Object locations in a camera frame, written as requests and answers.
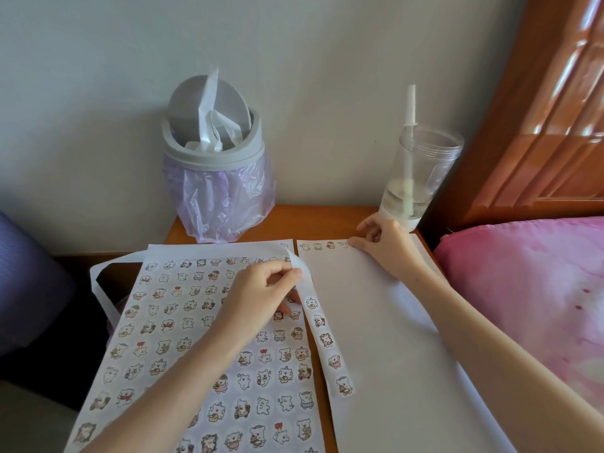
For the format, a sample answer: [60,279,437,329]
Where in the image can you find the person's right hand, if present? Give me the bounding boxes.
[347,213,430,284]

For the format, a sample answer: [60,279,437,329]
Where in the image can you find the person's left hand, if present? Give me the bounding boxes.
[212,260,303,347]

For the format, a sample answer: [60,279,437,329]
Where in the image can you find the long white sticker strip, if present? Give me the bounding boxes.
[88,247,355,400]

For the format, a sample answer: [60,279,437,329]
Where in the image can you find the rows of stuck cartoon stickers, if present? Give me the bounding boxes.
[73,254,315,453]

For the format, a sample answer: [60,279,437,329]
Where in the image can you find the white paper sheet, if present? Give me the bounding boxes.
[296,233,518,453]
[64,240,327,453]

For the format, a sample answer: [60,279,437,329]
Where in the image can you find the person's right forearm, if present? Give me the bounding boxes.
[408,266,604,453]

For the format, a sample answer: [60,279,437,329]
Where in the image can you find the person's left forearm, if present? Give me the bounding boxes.
[82,325,251,453]

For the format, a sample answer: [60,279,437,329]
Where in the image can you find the wooden nightstand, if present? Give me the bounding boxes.
[164,204,435,453]

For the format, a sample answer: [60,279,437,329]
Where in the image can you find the clear cup with white base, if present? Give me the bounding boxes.
[379,126,466,233]

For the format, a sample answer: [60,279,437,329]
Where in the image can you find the purple plastic bin bag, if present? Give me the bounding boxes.
[162,153,277,245]

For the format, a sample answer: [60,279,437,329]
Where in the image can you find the pink floral bedding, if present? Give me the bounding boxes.
[433,216,604,411]

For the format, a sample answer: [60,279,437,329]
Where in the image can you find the purple plastic container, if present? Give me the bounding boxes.
[106,296,128,335]

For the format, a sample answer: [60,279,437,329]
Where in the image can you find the grey trash bin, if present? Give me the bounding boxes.
[161,75,265,173]

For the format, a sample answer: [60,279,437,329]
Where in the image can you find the white straw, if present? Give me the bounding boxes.
[403,84,418,218]

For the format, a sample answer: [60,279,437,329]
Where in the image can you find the wooden bed headboard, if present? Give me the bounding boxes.
[420,0,604,237]

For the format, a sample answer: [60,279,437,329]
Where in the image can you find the white backing scraps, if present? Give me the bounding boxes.
[184,65,244,153]

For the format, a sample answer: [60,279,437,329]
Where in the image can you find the purple rolled mat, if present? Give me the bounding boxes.
[0,210,76,357]

